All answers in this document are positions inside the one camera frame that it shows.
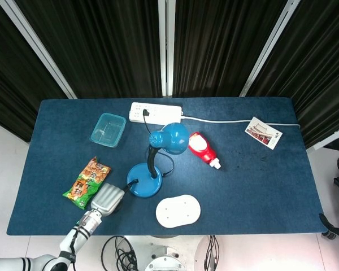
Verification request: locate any white power strip cable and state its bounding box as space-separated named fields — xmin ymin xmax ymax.
xmin=181 ymin=111 xmax=300 ymax=128

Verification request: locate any white power strip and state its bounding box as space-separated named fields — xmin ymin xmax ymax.
xmin=128 ymin=102 xmax=184 ymax=125

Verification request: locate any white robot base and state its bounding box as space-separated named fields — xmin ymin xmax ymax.
xmin=124 ymin=235 xmax=215 ymax=271

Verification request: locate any temple picture postcard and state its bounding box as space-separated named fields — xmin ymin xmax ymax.
xmin=244 ymin=116 xmax=283 ymax=150

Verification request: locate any white oval board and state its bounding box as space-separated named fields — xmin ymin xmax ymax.
xmin=155 ymin=194 xmax=202 ymax=229

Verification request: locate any green orange snack bag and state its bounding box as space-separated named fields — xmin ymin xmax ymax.
xmin=62 ymin=156 xmax=112 ymax=211

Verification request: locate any blue gooseneck desk lamp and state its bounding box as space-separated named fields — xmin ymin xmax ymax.
xmin=126 ymin=122 xmax=190 ymax=198

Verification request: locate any black pleated curtain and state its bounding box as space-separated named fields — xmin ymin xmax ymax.
xmin=0 ymin=0 xmax=339 ymax=149

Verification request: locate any black cable bundle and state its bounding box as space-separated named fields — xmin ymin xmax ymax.
xmin=101 ymin=235 xmax=142 ymax=271
xmin=203 ymin=234 xmax=221 ymax=271

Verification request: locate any black lamp cord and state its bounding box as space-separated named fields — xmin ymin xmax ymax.
xmin=142 ymin=108 xmax=175 ymax=177

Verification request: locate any white frame post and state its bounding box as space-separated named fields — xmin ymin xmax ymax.
xmin=0 ymin=0 xmax=77 ymax=99
xmin=306 ymin=124 xmax=339 ymax=155
xmin=239 ymin=0 xmax=301 ymax=98
xmin=158 ymin=0 xmax=176 ymax=98

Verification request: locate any blue table mat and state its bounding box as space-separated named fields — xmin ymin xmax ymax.
xmin=6 ymin=97 xmax=333 ymax=237

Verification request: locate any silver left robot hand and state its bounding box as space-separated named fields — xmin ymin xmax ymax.
xmin=89 ymin=179 xmax=139 ymax=218

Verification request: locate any clear container teal lid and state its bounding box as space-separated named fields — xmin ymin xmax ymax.
xmin=89 ymin=112 xmax=127 ymax=148

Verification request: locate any red ketchup squeeze bottle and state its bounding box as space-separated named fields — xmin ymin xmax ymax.
xmin=188 ymin=132 xmax=222 ymax=170

